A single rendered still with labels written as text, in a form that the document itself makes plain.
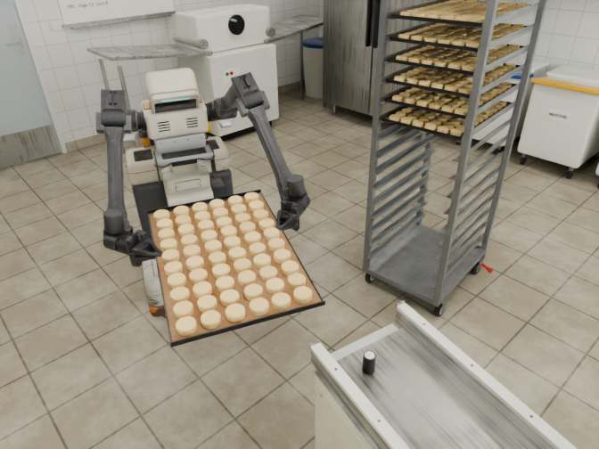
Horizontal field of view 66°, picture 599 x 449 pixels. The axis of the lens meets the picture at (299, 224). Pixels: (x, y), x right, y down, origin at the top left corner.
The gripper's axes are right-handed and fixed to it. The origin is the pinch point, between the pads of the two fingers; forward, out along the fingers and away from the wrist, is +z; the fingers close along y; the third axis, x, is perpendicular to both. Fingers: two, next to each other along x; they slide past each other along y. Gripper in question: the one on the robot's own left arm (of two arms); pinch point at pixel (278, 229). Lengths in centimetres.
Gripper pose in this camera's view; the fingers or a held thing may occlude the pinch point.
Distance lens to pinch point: 148.3
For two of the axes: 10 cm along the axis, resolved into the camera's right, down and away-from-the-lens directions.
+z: -4.1, 5.3, -7.5
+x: -9.1, -2.2, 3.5
